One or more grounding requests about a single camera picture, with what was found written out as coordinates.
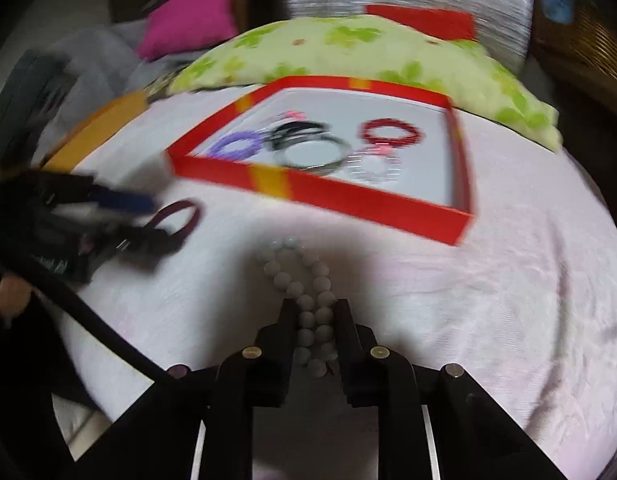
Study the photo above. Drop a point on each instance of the person's left hand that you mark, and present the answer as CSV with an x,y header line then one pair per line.
x,y
11,292

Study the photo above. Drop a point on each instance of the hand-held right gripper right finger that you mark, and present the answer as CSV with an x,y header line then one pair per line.
x,y
346,325

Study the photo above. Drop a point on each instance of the pale pink fleece blanket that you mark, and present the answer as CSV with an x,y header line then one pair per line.
x,y
513,310

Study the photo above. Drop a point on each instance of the magenta pillow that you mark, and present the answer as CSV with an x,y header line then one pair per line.
x,y
188,15

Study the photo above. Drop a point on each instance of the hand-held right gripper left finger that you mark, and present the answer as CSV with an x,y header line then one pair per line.
x,y
287,325

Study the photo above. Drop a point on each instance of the red shallow box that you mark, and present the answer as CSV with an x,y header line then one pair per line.
x,y
338,200

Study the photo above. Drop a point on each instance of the red cushion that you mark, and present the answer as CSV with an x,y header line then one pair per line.
x,y
423,22

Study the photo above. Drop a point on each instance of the green floral pillow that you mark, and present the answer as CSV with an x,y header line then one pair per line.
x,y
338,45

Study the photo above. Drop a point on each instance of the orange shallow box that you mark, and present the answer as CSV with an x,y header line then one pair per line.
x,y
103,120

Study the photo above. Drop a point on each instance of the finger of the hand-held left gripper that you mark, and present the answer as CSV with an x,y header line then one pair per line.
x,y
126,202
148,242

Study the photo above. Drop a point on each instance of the grey blanket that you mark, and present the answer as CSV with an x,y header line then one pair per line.
x,y
108,55

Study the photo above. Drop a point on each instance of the wicker basket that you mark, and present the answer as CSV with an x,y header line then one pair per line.
x,y
588,45

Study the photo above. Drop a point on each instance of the silver bangle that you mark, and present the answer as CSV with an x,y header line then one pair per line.
x,y
291,160

